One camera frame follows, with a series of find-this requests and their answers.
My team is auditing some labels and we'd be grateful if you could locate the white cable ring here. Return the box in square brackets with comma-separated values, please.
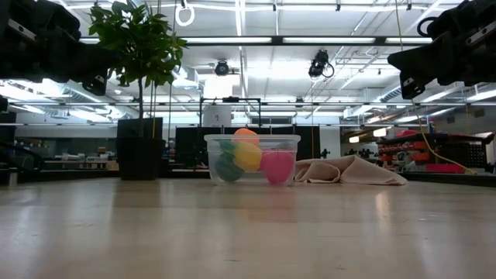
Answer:
[174, 1, 196, 28]

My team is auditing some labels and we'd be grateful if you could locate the clear plastic tupperware container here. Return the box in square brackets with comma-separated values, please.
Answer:
[204, 133, 302, 187]

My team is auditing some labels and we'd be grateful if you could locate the green plant in black pot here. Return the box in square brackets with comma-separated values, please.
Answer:
[88, 0, 189, 181]

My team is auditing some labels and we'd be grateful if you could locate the black hanging camera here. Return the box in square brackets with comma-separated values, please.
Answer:
[308, 49, 335, 81]

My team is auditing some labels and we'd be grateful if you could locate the yellow hanging cable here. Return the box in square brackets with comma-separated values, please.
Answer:
[394, 0, 478, 176]

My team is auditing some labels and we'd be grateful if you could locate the red parts shelf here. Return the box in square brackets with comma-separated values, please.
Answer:
[376, 129, 496, 175]

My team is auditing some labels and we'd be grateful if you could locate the orange toy fruit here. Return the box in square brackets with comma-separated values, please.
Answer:
[232, 128, 260, 147]

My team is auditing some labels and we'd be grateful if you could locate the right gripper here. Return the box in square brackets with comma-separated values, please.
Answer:
[387, 0, 496, 100]

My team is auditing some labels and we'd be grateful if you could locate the white box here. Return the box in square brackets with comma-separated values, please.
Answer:
[202, 105, 233, 128]

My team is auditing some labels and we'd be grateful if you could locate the black round ceiling device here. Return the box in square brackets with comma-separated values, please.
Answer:
[214, 60, 231, 78]

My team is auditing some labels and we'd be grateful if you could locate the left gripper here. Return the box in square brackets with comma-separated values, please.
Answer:
[0, 0, 122, 96]

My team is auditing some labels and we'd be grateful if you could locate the green toy watermelon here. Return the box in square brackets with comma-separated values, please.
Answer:
[215, 154, 246, 183]

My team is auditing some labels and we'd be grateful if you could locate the yellow toy fruit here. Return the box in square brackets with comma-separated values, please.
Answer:
[219, 139, 264, 173]

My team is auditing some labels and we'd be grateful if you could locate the beige cloth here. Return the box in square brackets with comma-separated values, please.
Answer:
[294, 154, 408, 186]

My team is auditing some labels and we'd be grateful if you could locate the red toy dragon fruit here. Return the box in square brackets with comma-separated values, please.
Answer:
[259, 150, 295, 185]

